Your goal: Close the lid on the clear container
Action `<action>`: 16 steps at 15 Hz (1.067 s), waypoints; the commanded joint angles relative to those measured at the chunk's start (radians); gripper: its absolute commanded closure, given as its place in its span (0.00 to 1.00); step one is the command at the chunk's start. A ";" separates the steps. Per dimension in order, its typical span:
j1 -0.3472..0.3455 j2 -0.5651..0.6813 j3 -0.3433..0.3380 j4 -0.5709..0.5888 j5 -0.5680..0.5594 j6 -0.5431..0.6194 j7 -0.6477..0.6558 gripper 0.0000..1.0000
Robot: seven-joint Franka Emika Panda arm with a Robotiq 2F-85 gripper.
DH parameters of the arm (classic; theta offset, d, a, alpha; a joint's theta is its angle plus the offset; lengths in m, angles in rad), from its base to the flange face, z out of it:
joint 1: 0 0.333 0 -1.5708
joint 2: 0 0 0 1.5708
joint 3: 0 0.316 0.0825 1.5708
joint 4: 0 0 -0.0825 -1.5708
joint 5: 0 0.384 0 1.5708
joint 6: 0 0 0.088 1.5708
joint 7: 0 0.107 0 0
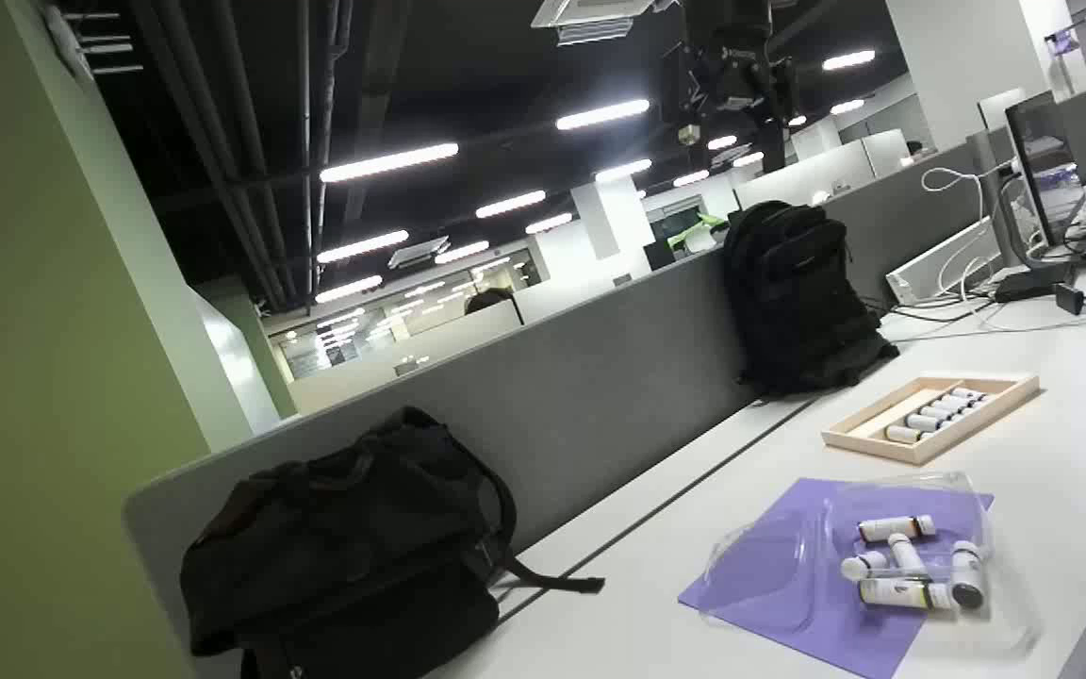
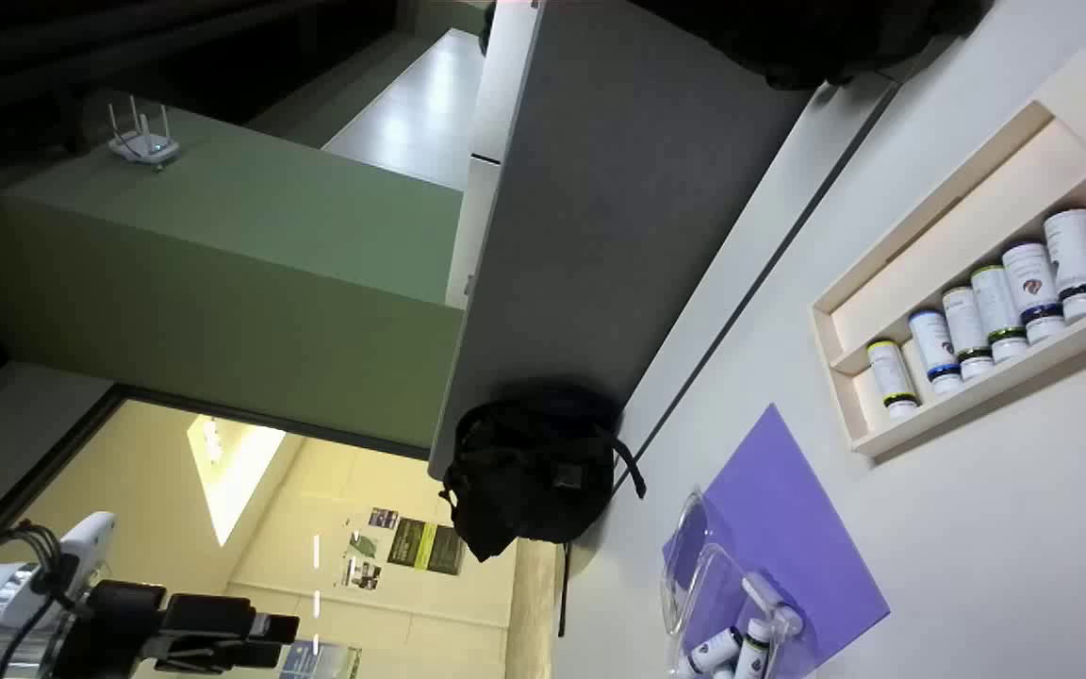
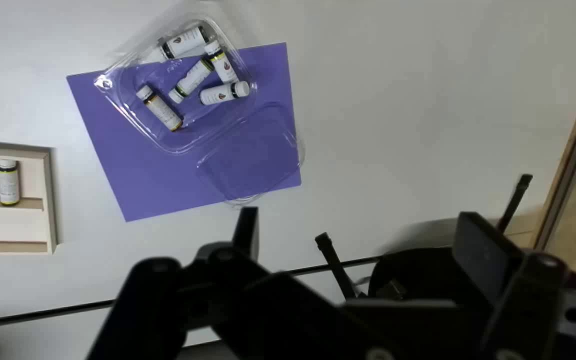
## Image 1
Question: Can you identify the clear plastic container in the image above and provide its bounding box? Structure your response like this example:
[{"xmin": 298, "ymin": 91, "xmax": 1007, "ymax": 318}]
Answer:
[{"xmin": 678, "ymin": 472, "xmax": 1042, "ymax": 679}]

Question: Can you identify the white tube right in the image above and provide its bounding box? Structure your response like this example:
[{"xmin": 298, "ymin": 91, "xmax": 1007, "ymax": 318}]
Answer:
[{"xmin": 950, "ymin": 538, "xmax": 987, "ymax": 612}]

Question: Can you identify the computer monitor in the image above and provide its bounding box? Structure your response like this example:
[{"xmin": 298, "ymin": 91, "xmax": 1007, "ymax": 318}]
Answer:
[{"xmin": 1007, "ymin": 91, "xmax": 1086, "ymax": 246}]

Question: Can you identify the white tube bottom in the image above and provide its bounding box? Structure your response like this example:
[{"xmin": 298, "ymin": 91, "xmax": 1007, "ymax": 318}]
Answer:
[{"xmin": 861, "ymin": 578, "xmax": 953, "ymax": 612}]

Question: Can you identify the wooden tray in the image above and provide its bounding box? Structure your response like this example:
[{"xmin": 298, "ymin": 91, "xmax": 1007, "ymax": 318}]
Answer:
[{"xmin": 821, "ymin": 373, "xmax": 1042, "ymax": 466}]

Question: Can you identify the white tube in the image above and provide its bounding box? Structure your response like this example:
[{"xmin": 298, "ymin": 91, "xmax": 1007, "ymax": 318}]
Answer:
[
  {"xmin": 861, "ymin": 578, "xmax": 953, "ymax": 612},
  {"xmin": 857, "ymin": 511, "xmax": 940, "ymax": 541},
  {"xmin": 950, "ymin": 538, "xmax": 987, "ymax": 612},
  {"xmin": 842, "ymin": 551, "xmax": 893, "ymax": 585},
  {"xmin": 885, "ymin": 530, "xmax": 928, "ymax": 582}
]

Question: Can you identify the white keyboard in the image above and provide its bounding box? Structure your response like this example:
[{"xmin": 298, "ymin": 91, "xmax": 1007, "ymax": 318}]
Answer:
[{"xmin": 885, "ymin": 217, "xmax": 1001, "ymax": 306}]

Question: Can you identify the grey desk divider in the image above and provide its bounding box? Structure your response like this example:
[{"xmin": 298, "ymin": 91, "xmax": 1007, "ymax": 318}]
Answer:
[{"xmin": 120, "ymin": 140, "xmax": 987, "ymax": 679}]

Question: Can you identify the white tube top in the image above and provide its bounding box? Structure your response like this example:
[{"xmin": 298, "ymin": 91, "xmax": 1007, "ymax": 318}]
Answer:
[{"xmin": 857, "ymin": 511, "xmax": 940, "ymax": 541}]

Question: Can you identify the white tube left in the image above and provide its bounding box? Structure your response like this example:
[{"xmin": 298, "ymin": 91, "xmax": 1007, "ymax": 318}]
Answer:
[{"xmin": 842, "ymin": 551, "xmax": 893, "ymax": 585}]

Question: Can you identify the white tube middle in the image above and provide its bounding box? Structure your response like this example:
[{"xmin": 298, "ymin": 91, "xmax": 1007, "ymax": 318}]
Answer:
[{"xmin": 885, "ymin": 530, "xmax": 928, "ymax": 582}]

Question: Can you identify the purple mat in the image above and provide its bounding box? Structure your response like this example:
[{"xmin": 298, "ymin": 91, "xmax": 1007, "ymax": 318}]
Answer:
[{"xmin": 678, "ymin": 479, "xmax": 993, "ymax": 679}]

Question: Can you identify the black backpack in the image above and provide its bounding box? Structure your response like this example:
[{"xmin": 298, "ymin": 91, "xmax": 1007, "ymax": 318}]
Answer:
[{"xmin": 719, "ymin": 199, "xmax": 896, "ymax": 399}]

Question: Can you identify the black duffel bag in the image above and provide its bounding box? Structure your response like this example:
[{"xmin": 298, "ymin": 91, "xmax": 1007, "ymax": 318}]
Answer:
[{"xmin": 180, "ymin": 407, "xmax": 602, "ymax": 679}]

